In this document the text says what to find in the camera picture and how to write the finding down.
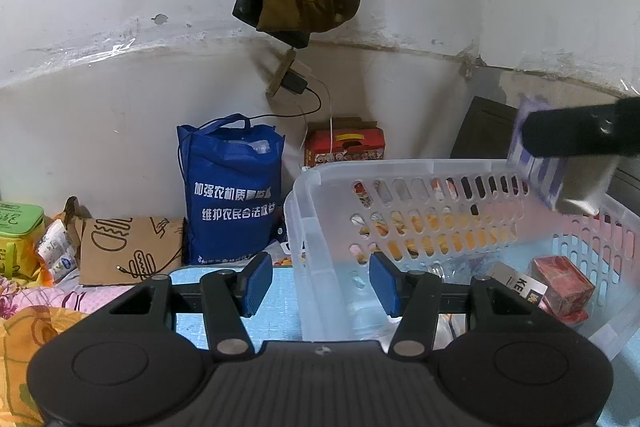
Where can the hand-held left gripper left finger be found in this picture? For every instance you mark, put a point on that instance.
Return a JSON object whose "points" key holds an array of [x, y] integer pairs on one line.
{"points": [[257, 285]]}

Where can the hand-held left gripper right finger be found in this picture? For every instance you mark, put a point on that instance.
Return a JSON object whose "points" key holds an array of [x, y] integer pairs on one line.
{"points": [[382, 285]]}

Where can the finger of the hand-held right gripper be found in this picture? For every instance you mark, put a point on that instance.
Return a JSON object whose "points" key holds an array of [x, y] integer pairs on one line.
{"points": [[575, 132]]}

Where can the purple striped box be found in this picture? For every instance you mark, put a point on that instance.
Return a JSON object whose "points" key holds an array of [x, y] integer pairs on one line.
{"points": [[545, 179]]}

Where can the translucent white plastic basket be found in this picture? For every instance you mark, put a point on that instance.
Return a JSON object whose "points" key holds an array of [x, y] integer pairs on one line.
{"points": [[320, 227]]}

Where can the white and black box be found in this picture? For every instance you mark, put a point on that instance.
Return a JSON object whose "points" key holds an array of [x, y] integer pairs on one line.
{"points": [[515, 279]]}

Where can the small red box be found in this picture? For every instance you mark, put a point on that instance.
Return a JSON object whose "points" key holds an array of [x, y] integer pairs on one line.
{"points": [[560, 282]]}

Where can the light blue mat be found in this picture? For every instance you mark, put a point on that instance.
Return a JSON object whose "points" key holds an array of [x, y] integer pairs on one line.
{"points": [[280, 302]]}

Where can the dark headboard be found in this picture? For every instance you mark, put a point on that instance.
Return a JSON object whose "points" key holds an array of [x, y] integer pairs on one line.
{"points": [[480, 132]]}

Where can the blue tote bag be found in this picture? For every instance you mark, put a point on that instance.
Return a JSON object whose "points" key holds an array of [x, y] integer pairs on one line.
{"points": [[230, 187]]}

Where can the red gift box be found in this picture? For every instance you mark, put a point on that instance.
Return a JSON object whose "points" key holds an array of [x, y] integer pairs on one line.
{"points": [[345, 149]]}

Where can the brown printed paper bag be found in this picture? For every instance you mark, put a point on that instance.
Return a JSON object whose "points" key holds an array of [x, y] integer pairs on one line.
{"points": [[110, 252]]}

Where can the white snack packet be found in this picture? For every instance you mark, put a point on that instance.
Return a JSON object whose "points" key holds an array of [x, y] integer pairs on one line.
{"points": [[65, 264], [52, 239]]}

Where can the black charger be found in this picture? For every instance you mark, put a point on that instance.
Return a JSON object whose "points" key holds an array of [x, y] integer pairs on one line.
{"points": [[295, 83]]}

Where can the pink floral blanket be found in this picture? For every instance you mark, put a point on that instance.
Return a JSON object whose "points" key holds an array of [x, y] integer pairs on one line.
{"points": [[30, 297]]}

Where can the green box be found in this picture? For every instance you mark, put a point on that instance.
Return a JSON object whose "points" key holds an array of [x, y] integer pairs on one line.
{"points": [[20, 222]]}

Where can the orange yellow cloth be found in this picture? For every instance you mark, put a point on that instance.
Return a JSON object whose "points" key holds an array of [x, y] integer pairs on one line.
{"points": [[20, 357]]}

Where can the olive hanging bag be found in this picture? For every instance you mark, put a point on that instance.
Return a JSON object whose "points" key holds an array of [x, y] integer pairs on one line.
{"points": [[300, 12]]}

